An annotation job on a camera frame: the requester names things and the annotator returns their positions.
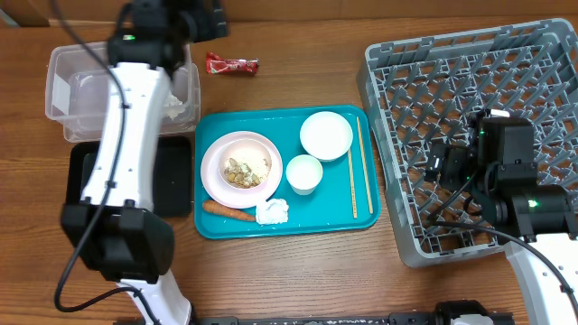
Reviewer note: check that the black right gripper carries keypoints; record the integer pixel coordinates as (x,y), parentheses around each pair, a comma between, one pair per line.
(452,162)

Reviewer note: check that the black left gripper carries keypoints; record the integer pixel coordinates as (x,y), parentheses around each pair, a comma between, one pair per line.
(206,31)

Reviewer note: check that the red snack wrapper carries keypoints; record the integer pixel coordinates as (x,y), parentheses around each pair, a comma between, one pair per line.
(219,66)

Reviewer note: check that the wooden chopstick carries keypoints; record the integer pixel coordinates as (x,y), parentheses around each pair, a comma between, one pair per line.
(364,166)
(352,185)

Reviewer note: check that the white shallow bowl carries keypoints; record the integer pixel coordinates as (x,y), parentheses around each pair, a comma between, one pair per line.
(326,136)

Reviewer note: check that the white paper cup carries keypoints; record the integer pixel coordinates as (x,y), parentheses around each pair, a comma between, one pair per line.
(304,173)

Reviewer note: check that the white tissue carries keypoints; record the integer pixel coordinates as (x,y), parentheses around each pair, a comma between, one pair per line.
(273,211)

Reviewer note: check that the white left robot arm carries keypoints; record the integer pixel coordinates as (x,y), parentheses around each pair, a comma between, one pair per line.
(113,227)

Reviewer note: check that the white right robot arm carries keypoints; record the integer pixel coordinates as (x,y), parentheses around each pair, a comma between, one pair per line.
(494,188)

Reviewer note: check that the grey dishwasher rack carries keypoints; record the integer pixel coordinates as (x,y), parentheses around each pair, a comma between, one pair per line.
(422,90)

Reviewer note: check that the clear plastic waste bin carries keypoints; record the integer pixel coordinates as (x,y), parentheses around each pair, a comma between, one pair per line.
(76,95)

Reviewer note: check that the crumpled white paper in bin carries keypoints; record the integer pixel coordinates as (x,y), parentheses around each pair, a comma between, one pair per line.
(173,107)

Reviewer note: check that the teal plastic tray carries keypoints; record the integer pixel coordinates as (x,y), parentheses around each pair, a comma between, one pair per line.
(327,208)

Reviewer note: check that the black tray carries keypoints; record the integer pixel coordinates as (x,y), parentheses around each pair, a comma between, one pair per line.
(172,181)

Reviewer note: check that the pink plate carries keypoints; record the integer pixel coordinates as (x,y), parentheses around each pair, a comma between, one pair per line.
(212,169)

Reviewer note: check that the orange carrot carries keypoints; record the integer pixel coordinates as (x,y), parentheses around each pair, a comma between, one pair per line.
(215,208)

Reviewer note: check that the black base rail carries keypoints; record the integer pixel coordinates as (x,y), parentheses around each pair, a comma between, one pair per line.
(466,312)

